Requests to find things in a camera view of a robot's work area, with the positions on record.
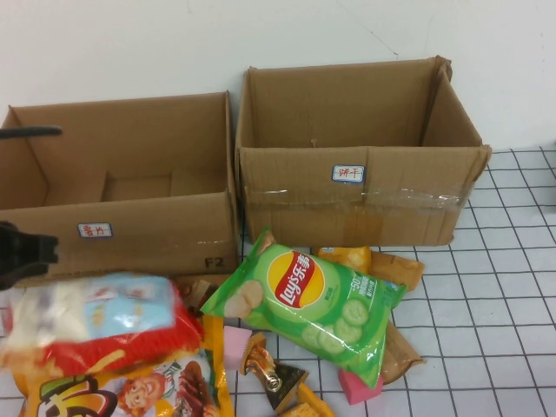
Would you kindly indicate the small brown snack wrapper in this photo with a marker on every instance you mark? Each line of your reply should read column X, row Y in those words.
column 399, row 269

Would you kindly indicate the cardboard box with F2 print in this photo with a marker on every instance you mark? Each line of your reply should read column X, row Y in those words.
column 130, row 243

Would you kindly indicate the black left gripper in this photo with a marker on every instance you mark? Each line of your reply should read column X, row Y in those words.
column 11, row 256

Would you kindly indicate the long brown snack pack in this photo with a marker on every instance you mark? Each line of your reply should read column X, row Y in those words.
column 401, row 354

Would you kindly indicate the brown chocolate nut bar pack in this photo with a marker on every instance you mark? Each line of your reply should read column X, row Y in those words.
column 200, row 289

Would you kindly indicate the light pink foam block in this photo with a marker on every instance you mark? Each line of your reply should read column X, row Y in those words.
column 235, row 347

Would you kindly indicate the green Lay's chips bag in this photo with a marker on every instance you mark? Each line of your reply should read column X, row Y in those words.
column 313, row 313

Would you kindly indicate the orange cartoon chips bag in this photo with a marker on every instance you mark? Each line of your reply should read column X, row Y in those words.
column 87, row 395

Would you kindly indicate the white label red characters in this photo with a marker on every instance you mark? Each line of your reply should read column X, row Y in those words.
column 348, row 174
column 94, row 230

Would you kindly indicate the orange cracker pack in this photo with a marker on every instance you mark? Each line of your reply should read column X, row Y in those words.
column 306, row 406

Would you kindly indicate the dark pink foam block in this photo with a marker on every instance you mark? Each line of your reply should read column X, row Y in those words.
column 354, row 388

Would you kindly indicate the taped cardboard box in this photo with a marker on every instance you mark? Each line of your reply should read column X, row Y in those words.
column 304, row 208

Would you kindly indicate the dark brown gold snack pack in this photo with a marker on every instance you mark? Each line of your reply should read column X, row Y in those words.
column 278, row 382

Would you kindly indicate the yellow cracker pack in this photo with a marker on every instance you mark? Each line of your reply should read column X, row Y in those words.
column 347, row 255

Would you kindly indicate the white red shrimp chips bag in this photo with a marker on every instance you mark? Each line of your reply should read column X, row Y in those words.
column 108, row 313

